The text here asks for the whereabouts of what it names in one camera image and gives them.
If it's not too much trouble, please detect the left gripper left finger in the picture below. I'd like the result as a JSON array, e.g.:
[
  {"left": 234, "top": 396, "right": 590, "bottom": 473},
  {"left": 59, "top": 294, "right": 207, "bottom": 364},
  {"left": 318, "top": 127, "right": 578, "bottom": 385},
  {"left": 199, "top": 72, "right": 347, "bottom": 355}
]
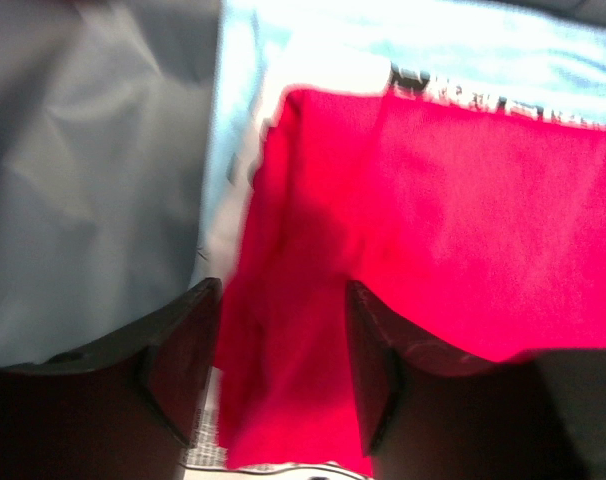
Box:
[{"left": 0, "top": 278, "right": 221, "bottom": 479}]

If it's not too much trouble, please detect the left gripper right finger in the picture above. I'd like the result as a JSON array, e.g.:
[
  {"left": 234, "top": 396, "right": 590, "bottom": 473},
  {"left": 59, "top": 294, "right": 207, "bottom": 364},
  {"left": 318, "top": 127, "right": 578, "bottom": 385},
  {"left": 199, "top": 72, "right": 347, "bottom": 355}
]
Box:
[{"left": 345, "top": 281, "right": 606, "bottom": 479}]

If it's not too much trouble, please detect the red cloth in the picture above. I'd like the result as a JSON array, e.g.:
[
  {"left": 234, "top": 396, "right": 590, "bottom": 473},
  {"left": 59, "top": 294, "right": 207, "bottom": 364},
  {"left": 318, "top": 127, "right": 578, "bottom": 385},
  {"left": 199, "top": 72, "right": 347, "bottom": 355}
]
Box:
[{"left": 215, "top": 90, "right": 606, "bottom": 479}]

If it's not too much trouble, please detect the newspaper print cloth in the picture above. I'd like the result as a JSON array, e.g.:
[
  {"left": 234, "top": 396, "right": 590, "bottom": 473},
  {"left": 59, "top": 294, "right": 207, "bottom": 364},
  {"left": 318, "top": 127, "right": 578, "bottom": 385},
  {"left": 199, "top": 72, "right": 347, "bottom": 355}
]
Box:
[{"left": 180, "top": 0, "right": 606, "bottom": 480}]

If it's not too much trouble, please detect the teal open suitcase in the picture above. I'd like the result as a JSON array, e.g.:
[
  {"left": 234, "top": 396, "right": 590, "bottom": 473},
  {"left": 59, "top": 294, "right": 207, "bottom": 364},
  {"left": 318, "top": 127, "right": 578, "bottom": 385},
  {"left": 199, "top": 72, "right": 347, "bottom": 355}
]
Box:
[{"left": 0, "top": 1, "right": 606, "bottom": 367}]

